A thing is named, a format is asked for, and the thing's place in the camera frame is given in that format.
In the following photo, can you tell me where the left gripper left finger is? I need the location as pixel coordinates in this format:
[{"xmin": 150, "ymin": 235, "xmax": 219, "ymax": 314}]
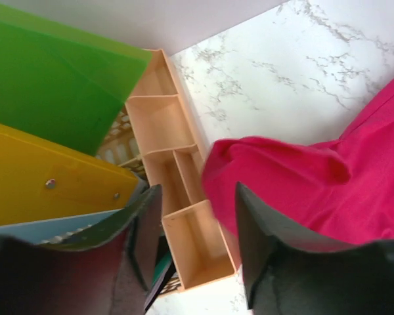
[{"xmin": 0, "ymin": 185, "xmax": 162, "ymax": 314}]

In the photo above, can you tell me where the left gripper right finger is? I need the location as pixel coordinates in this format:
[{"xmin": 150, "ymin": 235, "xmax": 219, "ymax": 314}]
[{"xmin": 236, "ymin": 184, "xmax": 394, "ymax": 314}]

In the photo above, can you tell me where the pink red t shirt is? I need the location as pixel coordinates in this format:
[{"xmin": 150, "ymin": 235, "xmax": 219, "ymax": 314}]
[{"xmin": 202, "ymin": 79, "xmax": 394, "ymax": 244}]

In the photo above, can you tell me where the yellow plastic folder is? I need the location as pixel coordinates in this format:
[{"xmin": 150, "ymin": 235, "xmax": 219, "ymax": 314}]
[{"xmin": 0, "ymin": 124, "xmax": 139, "ymax": 226}]

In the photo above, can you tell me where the peach perforated file organizer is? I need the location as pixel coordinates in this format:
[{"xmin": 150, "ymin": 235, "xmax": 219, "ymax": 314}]
[{"xmin": 97, "ymin": 49, "xmax": 240, "ymax": 290}]

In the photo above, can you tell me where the green plastic folder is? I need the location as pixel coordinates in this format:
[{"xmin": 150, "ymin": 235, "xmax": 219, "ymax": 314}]
[{"xmin": 0, "ymin": 4, "xmax": 152, "ymax": 155}]

